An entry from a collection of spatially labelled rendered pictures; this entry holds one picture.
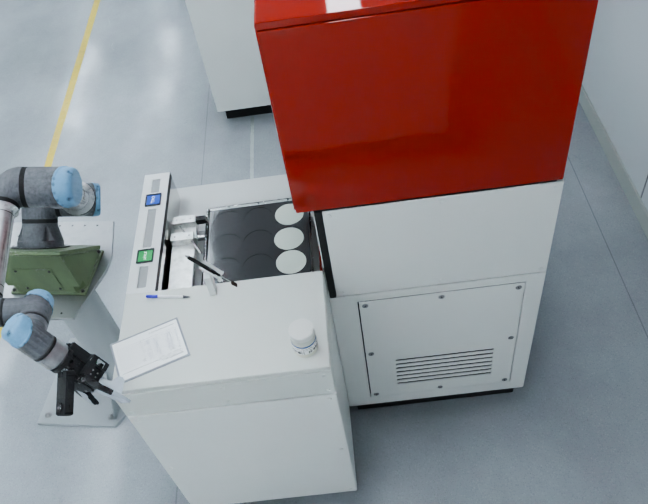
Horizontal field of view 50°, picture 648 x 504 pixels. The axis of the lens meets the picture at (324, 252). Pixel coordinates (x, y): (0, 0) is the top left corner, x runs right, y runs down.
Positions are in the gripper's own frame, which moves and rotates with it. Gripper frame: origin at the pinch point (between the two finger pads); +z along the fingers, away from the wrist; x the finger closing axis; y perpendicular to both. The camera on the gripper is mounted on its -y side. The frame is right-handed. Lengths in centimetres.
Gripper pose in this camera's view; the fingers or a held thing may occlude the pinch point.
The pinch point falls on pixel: (113, 405)
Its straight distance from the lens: 196.8
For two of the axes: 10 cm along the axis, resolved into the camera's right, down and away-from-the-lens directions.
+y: 3.0, -7.6, 5.7
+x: -7.6, 1.7, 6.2
